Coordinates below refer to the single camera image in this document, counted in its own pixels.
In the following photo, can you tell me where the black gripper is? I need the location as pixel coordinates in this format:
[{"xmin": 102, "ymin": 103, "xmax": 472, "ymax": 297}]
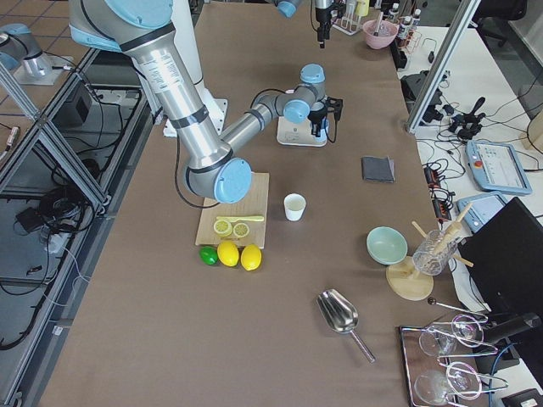
[
  {"xmin": 315, "ymin": 0, "xmax": 344, "ymax": 47},
  {"xmin": 308, "ymin": 97, "xmax": 343, "ymax": 137}
]

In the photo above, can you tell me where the yellow cup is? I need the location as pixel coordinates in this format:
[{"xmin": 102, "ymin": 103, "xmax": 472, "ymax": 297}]
[{"xmin": 283, "ymin": 193, "xmax": 306, "ymax": 221}]

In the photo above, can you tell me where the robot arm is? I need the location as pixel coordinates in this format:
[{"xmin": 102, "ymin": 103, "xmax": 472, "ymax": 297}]
[
  {"xmin": 271, "ymin": 0, "xmax": 346, "ymax": 48},
  {"xmin": 69, "ymin": 0, "xmax": 343, "ymax": 204}
]

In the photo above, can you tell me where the cream rabbit tray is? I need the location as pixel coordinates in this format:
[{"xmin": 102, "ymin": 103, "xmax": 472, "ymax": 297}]
[{"xmin": 277, "ymin": 117, "xmax": 329, "ymax": 148}]

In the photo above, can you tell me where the pink bowl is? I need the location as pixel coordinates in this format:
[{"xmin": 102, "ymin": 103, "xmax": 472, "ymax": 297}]
[{"xmin": 362, "ymin": 20, "xmax": 399, "ymax": 50}]

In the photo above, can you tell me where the grey folded cloth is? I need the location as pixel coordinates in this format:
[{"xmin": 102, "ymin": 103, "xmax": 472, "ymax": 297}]
[{"xmin": 361, "ymin": 156, "xmax": 395, "ymax": 183}]

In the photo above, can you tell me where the wooden cutting board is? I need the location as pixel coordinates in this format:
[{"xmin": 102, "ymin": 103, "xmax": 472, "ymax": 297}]
[{"xmin": 195, "ymin": 173, "xmax": 270, "ymax": 249}]

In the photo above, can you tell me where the yellow plastic knife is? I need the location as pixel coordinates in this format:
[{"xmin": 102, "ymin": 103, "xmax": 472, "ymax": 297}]
[{"xmin": 216, "ymin": 215, "xmax": 265, "ymax": 222}]

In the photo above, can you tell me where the lower lemon slice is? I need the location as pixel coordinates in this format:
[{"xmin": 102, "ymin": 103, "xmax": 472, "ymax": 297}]
[{"xmin": 232, "ymin": 222, "xmax": 250, "ymax": 239}]

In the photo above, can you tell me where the lemon slice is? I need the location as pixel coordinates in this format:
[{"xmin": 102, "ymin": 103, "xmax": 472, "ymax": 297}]
[
  {"xmin": 213, "ymin": 220, "xmax": 233, "ymax": 237},
  {"xmin": 232, "ymin": 222, "xmax": 250, "ymax": 239}
]

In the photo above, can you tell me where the green bowl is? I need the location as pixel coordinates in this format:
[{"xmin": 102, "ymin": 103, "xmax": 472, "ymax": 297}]
[{"xmin": 366, "ymin": 226, "xmax": 408, "ymax": 265}]

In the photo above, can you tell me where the upper lemon slice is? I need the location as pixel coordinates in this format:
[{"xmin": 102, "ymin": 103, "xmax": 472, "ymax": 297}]
[{"xmin": 213, "ymin": 220, "xmax": 233, "ymax": 237}]

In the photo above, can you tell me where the upper whole lemon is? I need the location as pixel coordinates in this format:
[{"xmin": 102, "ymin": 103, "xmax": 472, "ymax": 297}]
[{"xmin": 240, "ymin": 244, "xmax": 262, "ymax": 271}]

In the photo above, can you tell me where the whole lemon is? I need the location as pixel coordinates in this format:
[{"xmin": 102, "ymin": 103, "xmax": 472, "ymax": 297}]
[
  {"xmin": 217, "ymin": 241, "xmax": 239, "ymax": 267},
  {"xmin": 240, "ymin": 244, "xmax": 262, "ymax": 271}
]

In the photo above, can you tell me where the lower whole lemon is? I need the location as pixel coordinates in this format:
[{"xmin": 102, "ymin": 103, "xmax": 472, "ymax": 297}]
[{"xmin": 217, "ymin": 241, "xmax": 239, "ymax": 267}]

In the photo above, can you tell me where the green lime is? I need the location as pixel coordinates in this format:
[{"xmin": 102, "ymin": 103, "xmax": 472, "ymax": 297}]
[{"xmin": 199, "ymin": 246, "xmax": 219, "ymax": 265}]

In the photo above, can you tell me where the clear textured glass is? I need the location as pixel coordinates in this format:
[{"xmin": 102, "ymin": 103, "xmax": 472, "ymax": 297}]
[{"xmin": 412, "ymin": 230, "xmax": 457, "ymax": 276}]

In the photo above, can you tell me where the wooden cup stand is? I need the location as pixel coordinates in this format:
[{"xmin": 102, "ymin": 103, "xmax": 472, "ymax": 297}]
[{"xmin": 386, "ymin": 203, "xmax": 473, "ymax": 301}]

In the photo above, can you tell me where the teach pendant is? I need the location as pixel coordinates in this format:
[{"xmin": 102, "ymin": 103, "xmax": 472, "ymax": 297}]
[{"xmin": 466, "ymin": 140, "xmax": 533, "ymax": 196}]

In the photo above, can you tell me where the metal scoop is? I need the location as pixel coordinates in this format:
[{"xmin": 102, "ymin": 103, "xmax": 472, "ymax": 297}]
[{"xmin": 316, "ymin": 288, "xmax": 376, "ymax": 364}]

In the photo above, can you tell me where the black monitor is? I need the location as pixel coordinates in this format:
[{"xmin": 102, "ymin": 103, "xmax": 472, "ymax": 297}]
[{"xmin": 459, "ymin": 198, "xmax": 542, "ymax": 315}]

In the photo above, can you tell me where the upper wine glass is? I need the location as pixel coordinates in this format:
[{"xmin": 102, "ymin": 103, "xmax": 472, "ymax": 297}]
[{"xmin": 418, "ymin": 314, "xmax": 498, "ymax": 359}]

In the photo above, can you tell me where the wine glass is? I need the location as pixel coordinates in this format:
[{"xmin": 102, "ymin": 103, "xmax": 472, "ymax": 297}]
[
  {"xmin": 414, "ymin": 361, "xmax": 509, "ymax": 406},
  {"xmin": 418, "ymin": 314, "xmax": 498, "ymax": 359}
]

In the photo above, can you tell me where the lower wine glass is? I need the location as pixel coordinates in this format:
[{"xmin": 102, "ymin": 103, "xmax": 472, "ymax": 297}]
[{"xmin": 414, "ymin": 361, "xmax": 509, "ymax": 406}]

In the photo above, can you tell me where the white wire rack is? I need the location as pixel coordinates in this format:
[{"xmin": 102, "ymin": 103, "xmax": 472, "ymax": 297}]
[{"xmin": 333, "ymin": 0, "xmax": 370, "ymax": 36}]

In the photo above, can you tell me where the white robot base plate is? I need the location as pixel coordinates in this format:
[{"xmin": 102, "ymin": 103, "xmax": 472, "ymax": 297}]
[{"xmin": 160, "ymin": 88, "xmax": 228, "ymax": 137}]

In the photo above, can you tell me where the aluminium frame post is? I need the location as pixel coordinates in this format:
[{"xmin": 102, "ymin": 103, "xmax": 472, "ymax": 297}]
[{"xmin": 406, "ymin": 0, "xmax": 480, "ymax": 135}]

